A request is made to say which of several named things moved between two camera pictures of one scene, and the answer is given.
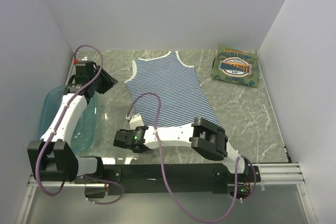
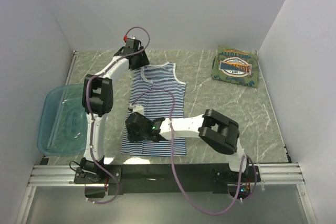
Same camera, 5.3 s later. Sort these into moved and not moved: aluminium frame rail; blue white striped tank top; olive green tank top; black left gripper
Moved: black left gripper; blue white striped tank top
Not moved: aluminium frame rail; olive green tank top
